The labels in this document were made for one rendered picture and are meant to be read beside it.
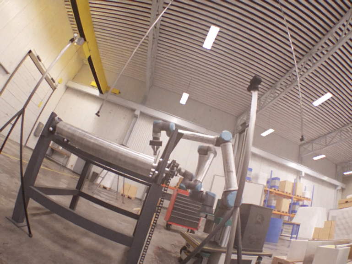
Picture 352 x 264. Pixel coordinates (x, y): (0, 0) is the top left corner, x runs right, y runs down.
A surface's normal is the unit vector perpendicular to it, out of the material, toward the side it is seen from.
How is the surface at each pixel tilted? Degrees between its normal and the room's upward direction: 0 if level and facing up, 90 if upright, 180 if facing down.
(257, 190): 90
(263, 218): 90
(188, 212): 90
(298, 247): 90
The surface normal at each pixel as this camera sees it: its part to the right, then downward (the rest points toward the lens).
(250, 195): -0.24, -0.44
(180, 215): 0.17, -0.33
